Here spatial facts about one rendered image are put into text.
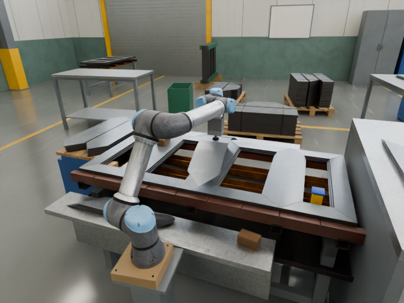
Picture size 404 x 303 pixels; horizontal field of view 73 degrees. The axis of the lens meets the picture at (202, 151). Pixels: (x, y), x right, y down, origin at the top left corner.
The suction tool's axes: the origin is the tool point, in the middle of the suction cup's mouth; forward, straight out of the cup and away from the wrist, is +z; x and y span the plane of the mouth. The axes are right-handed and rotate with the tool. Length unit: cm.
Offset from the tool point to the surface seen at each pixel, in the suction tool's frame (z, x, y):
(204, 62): 25, -583, 195
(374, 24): -63, -760, -224
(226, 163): 15.8, -3.3, -6.7
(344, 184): 16, 3, -74
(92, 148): 15, 3, 91
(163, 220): 30, 46, 16
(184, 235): 32, 50, 2
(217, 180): 15.9, 18.6, -6.7
